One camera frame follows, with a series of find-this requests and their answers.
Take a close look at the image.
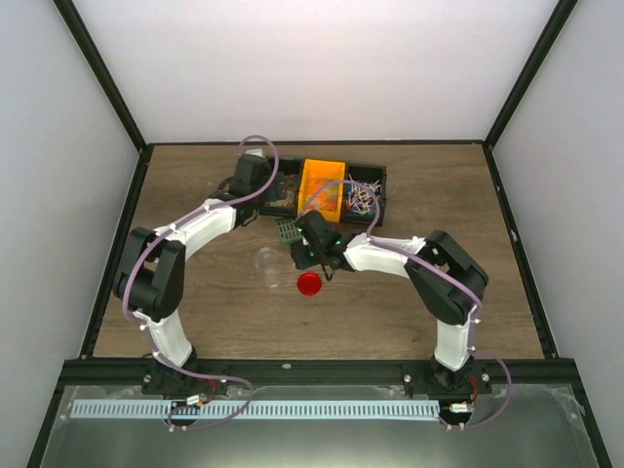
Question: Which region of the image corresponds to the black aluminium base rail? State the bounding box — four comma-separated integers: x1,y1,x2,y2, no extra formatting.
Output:
60,358,579,396

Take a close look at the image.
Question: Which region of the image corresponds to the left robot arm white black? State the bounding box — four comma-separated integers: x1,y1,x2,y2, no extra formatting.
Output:
113,150,279,394

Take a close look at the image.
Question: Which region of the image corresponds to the orange bin with gummies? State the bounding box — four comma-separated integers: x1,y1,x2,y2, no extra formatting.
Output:
296,159,346,223

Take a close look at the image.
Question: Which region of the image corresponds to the black bin with popsicle candies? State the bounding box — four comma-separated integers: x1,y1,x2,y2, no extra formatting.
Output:
258,158,304,218

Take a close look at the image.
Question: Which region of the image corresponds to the red round lid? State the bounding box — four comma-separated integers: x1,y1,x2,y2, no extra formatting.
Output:
296,271,323,296

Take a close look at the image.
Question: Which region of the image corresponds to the light blue slotted cable duct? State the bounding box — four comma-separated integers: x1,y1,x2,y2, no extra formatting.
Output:
69,399,440,421

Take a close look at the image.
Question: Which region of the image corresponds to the clear plastic jar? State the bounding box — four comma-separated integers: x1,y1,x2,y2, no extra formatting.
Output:
254,247,282,289

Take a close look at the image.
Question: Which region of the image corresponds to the green slotted plastic scoop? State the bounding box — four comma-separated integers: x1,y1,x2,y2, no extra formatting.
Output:
275,218,301,246

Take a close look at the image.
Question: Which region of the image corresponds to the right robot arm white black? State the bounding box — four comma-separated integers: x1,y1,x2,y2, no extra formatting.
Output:
291,211,488,393

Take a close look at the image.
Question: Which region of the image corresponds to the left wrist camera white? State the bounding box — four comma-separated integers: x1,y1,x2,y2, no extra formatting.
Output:
244,148,264,158

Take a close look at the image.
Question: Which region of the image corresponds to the black bin with lollipops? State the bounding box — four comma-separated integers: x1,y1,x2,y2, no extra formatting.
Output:
340,163,387,227

